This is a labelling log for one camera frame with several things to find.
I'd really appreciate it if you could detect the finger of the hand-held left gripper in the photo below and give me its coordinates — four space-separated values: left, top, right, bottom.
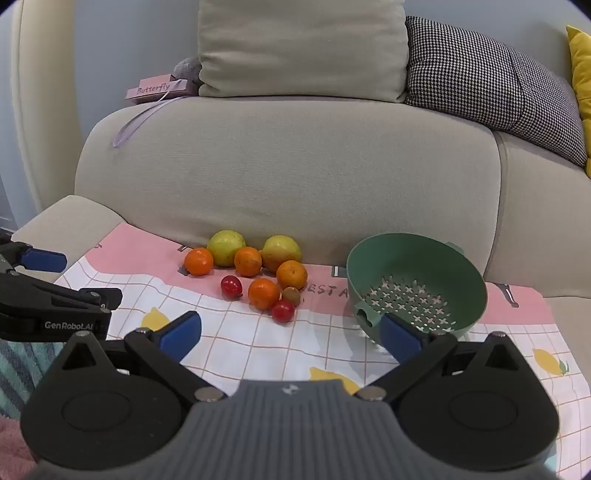
0 273 123 319
0 233 68 274

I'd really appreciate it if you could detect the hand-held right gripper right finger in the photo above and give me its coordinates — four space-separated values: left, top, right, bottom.
355 313 536 402

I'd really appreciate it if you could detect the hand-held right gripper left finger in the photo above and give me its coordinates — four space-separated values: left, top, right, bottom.
58 311 228 402

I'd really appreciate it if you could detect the orange mandarin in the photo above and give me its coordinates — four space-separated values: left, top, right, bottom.
276 260 308 291
248 278 281 311
233 246 263 278
184 247 215 277

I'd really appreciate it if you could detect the green colander bowl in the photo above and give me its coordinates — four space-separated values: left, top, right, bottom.
346 233 489 347

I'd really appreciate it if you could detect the yellow-green mango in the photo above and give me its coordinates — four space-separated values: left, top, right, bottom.
206 230 247 267

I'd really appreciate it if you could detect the red-blushed green mango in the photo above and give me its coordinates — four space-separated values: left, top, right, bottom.
261 234 303 273

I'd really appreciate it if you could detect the teal striped towel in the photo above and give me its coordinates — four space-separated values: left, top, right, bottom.
0 339 58 421

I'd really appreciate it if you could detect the pink checked printed cloth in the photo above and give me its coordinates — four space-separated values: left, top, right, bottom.
53 223 580 462

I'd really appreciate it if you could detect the pink fluffy cloth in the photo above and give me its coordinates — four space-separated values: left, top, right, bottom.
0 415 38 480

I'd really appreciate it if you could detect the lilac ribbon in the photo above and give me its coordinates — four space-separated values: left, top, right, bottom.
112 90 185 148

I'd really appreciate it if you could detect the beige fabric sofa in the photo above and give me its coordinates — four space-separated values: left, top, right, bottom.
14 90 591 462

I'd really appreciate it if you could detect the pink gift box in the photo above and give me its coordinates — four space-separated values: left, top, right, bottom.
126 73 195 100

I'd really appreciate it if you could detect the grey plush toy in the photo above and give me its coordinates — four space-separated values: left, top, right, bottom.
173 56 204 88

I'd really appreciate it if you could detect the houndstooth cushion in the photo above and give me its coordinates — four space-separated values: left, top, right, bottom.
404 16 588 168

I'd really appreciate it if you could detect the beige cushion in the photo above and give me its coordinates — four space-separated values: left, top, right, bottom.
197 0 409 104

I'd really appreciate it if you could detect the yellow cushion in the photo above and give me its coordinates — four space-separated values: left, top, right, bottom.
566 25 591 178

